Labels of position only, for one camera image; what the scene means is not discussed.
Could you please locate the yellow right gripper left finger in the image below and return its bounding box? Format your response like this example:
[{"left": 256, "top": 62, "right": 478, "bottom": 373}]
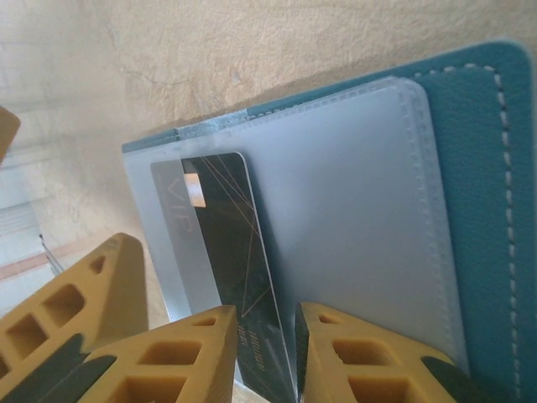
[{"left": 53, "top": 304, "right": 241, "bottom": 403}]

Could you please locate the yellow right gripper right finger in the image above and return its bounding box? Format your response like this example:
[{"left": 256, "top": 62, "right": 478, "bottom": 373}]
[{"left": 292, "top": 301, "right": 498, "bottom": 403}]

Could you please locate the black VIP card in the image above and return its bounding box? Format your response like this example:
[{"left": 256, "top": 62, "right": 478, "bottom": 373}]
[{"left": 149, "top": 150, "right": 297, "bottom": 400}]

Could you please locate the teal leather card holder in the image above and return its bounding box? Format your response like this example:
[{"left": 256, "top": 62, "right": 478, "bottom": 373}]
[{"left": 121, "top": 37, "right": 537, "bottom": 403}]

